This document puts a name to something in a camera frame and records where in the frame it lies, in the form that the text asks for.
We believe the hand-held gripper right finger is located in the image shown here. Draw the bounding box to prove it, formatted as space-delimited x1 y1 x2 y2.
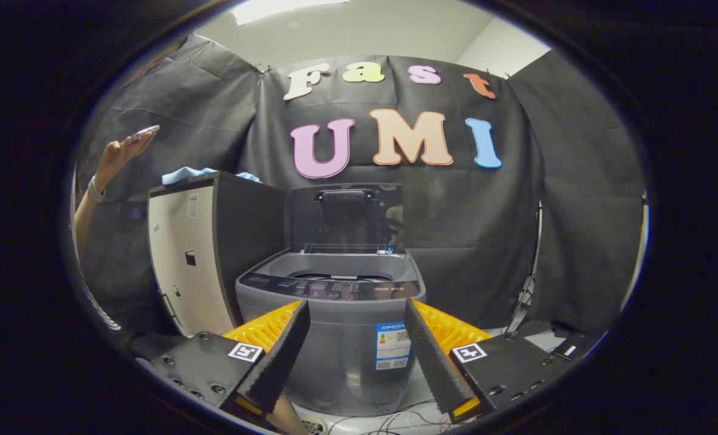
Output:
404 298 571 425

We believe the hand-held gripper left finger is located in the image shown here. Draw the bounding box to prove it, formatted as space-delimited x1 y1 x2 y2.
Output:
135 299 311 433

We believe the grey washing machine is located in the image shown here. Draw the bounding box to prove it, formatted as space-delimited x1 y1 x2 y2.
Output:
235 245 427 417

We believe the dark washing machine lid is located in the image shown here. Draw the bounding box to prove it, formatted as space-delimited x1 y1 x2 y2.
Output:
291 183 405 254

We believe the blue cloth garment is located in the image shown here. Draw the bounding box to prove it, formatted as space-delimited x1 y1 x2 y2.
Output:
161 167 262 185

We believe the tan object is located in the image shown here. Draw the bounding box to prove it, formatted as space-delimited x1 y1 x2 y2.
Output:
265 393 308 435

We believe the black light stand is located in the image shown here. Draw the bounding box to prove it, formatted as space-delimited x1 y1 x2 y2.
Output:
507 202 544 336

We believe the beige and dark cabinet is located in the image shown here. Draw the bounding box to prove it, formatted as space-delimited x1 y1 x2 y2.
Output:
147 171 286 338

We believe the black box device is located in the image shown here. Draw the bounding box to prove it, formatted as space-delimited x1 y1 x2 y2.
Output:
549 335 604 362

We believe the black backdrop cloth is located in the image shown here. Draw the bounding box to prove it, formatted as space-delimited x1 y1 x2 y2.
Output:
78 33 647 339

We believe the ceiling light panel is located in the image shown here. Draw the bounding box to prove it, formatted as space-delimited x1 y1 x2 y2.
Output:
232 0 351 26

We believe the bundle of thin cables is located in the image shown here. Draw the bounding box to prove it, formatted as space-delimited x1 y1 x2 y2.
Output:
329 399 474 435

